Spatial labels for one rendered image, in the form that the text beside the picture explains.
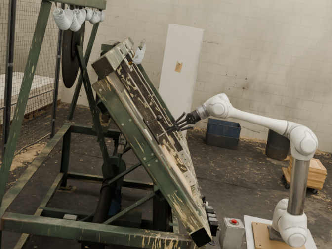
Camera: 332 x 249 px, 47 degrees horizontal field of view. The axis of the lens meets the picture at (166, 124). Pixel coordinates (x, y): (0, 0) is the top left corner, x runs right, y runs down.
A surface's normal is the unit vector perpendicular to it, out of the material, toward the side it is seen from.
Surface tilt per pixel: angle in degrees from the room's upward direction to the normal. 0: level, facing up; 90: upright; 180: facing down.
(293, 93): 90
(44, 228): 90
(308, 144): 85
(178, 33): 90
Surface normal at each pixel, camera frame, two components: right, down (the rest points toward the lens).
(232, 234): 0.03, 0.27
